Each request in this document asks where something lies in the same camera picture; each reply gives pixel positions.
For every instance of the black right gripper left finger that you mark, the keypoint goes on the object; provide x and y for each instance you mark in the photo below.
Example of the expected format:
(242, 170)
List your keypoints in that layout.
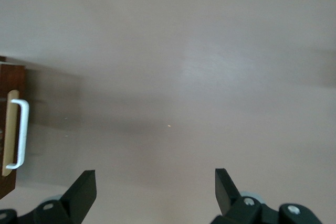
(76, 200)

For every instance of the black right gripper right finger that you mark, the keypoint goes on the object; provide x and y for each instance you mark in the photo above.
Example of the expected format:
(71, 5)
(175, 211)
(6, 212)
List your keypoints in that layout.
(231, 203)

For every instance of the wooden drawer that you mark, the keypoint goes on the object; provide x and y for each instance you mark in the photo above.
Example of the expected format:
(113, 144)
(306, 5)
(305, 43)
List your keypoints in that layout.
(11, 77)

